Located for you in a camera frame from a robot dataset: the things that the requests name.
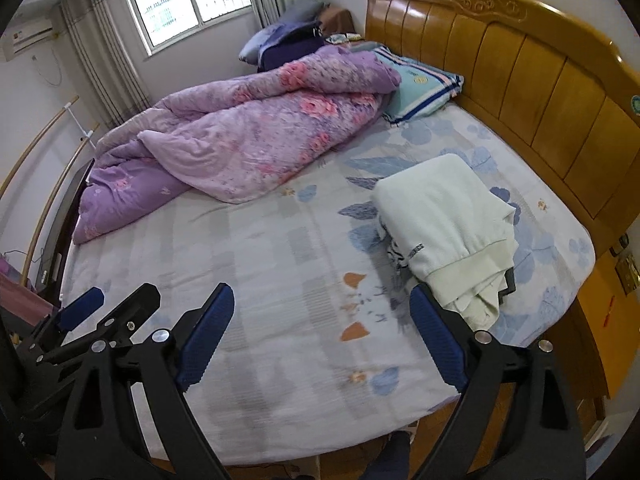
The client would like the cream white knit sweater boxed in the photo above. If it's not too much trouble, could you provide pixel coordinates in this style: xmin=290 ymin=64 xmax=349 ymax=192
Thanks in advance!
xmin=372 ymin=154 xmax=518 ymax=330

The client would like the lower wooden ballet bar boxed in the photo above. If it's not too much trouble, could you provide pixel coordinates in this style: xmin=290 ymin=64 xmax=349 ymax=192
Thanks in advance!
xmin=20 ymin=122 xmax=101 ymax=287

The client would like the wooden ballet bar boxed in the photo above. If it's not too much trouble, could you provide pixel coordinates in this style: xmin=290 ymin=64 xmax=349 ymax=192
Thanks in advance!
xmin=0 ymin=94 xmax=80 ymax=198
xmin=20 ymin=122 xmax=101 ymax=287

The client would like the white patterned bed sheet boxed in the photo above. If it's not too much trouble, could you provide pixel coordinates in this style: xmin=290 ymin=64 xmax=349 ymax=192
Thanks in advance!
xmin=61 ymin=104 xmax=596 ymax=466

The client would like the black white patterned garment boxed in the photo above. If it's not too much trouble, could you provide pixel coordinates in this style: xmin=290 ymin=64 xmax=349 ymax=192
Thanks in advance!
xmin=375 ymin=216 xmax=516 ymax=306

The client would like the purple floral comforter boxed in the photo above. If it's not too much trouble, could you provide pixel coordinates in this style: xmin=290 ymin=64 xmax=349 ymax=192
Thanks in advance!
xmin=73 ymin=46 xmax=401 ymax=245

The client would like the upper wooden ballet bar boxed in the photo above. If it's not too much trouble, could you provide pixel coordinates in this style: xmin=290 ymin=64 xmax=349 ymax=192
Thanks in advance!
xmin=0 ymin=94 xmax=80 ymax=198

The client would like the grey striped left curtain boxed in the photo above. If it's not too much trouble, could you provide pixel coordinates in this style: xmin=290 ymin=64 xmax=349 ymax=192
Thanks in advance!
xmin=52 ymin=0 xmax=150 ymax=129

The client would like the dark purple bag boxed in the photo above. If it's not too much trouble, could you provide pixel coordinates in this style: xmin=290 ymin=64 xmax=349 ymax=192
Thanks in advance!
xmin=257 ymin=20 xmax=324 ymax=72

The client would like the wooden bed headboard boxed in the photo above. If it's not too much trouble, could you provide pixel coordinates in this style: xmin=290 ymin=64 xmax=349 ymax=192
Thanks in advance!
xmin=366 ymin=0 xmax=639 ymax=254

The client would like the blue striped pillow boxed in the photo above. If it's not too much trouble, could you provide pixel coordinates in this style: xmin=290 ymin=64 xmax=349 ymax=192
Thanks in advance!
xmin=373 ymin=47 xmax=464 ymax=125

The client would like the grey blue pillows pile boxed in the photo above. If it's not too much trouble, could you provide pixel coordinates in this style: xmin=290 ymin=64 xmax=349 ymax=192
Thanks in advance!
xmin=238 ymin=0 xmax=326 ymax=70

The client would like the wooden nightstand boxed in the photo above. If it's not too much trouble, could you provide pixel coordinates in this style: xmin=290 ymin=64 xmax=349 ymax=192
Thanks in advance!
xmin=319 ymin=6 xmax=356 ymax=37

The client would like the white wall air conditioner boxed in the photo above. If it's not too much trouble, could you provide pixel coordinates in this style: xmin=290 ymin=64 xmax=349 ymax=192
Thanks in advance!
xmin=1 ymin=18 xmax=54 ymax=62

